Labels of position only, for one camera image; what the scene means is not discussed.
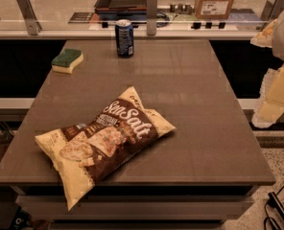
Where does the left metal glass bracket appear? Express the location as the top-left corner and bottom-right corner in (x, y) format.
(16, 0), (41, 35)

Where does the black cable on floor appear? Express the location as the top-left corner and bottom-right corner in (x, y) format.
(263, 174), (284, 230)

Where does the cardboard box with label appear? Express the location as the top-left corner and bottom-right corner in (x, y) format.
(194, 0), (234, 19)

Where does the green yellow sponge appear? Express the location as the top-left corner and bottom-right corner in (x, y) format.
(52, 49), (83, 74)

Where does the blue pepsi can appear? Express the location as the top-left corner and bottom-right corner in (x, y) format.
(115, 19), (134, 58)

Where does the metal glass bracket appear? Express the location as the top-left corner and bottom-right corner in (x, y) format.
(147, 0), (157, 35)
(16, 0), (41, 35)
(261, 0), (284, 30)

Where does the black power strip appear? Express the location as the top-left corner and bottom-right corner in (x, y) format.
(268, 192), (284, 221)

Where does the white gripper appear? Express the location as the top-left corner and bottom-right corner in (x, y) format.
(250, 11), (284, 128)

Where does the right metal glass bracket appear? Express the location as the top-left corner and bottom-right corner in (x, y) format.
(261, 0), (284, 30)

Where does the brown sea salt chip bag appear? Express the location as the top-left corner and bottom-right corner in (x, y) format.
(35, 87), (175, 209)

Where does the middle metal glass bracket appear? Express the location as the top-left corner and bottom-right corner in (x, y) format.
(147, 0), (157, 35)

